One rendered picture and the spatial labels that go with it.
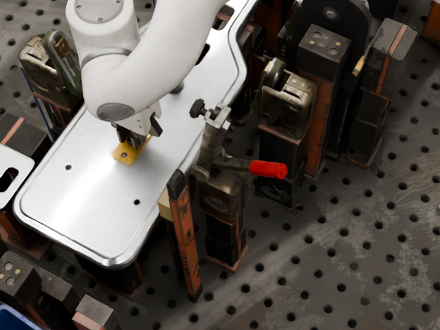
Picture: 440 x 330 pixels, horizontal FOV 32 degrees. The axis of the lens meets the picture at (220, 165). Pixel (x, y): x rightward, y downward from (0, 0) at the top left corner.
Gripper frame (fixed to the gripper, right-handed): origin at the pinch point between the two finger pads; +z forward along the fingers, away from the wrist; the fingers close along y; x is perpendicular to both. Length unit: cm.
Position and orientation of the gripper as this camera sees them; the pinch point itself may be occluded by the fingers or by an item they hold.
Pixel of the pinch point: (131, 132)
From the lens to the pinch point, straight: 121.6
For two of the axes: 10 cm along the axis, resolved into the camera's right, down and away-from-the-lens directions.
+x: -4.9, 7.8, -3.9
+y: -8.7, -4.2, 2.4
